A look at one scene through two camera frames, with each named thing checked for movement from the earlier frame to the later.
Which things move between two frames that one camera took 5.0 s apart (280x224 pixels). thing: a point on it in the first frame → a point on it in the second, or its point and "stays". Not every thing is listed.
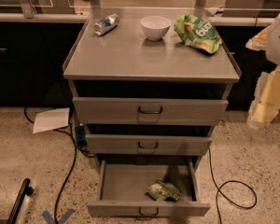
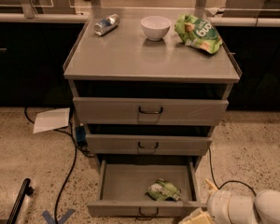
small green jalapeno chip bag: [161, 190] stays
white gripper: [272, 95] → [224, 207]
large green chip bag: [198, 32] stays
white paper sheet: [50, 119] stays
